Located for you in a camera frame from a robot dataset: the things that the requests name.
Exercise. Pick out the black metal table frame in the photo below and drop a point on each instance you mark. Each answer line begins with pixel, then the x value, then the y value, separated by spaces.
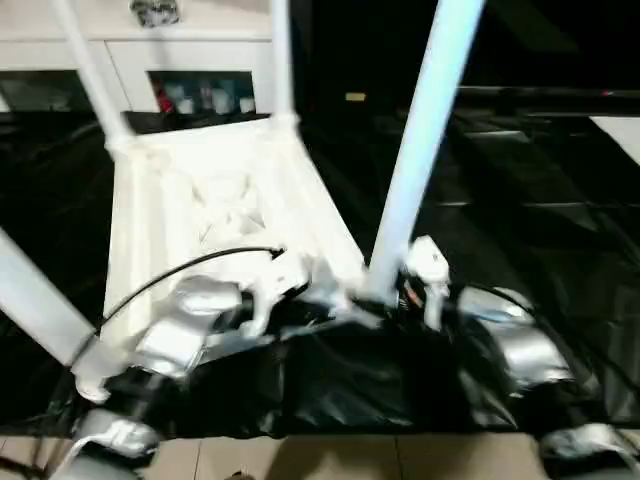
pixel 20 460

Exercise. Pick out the white plastic table top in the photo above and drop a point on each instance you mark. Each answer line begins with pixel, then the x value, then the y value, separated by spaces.
pixel 150 200

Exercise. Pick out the black television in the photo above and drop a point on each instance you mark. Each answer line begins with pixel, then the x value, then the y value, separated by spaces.
pixel 550 97

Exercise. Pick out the red white ceramic figure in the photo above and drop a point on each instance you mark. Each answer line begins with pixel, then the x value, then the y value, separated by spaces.
pixel 165 99

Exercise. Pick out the white plastic table leg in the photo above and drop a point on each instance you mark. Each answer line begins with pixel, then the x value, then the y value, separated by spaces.
pixel 90 65
pixel 425 125
pixel 282 60
pixel 35 300

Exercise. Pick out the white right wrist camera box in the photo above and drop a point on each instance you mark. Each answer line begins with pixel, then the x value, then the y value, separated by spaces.
pixel 427 260

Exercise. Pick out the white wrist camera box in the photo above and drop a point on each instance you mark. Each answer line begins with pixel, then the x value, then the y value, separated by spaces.
pixel 427 260
pixel 270 285

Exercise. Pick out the black glossy mat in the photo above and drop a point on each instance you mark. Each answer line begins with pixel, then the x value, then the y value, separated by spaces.
pixel 525 200

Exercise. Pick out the small tan box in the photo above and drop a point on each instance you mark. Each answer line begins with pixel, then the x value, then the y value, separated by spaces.
pixel 355 96

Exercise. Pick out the small white ceramic cup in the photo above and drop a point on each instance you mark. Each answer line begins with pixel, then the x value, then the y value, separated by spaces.
pixel 245 104

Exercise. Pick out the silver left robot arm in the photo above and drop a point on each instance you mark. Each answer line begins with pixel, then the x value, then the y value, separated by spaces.
pixel 200 300

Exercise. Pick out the grey robot foot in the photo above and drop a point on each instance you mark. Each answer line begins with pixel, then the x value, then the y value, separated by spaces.
pixel 240 475

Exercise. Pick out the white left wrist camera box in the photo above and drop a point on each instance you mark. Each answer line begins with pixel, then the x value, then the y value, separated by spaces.
pixel 270 285

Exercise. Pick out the black bundle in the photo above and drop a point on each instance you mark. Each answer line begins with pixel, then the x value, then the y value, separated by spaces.
pixel 155 11

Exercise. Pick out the white ceramic jar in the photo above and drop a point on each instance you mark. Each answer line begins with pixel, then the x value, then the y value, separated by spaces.
pixel 220 101

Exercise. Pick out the white sideboard surface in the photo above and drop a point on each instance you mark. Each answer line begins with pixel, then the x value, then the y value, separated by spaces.
pixel 620 135

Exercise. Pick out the white glass-door cabinet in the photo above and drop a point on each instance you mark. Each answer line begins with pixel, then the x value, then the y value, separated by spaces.
pixel 200 55

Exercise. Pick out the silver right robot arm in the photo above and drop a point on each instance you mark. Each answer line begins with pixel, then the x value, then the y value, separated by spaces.
pixel 525 345

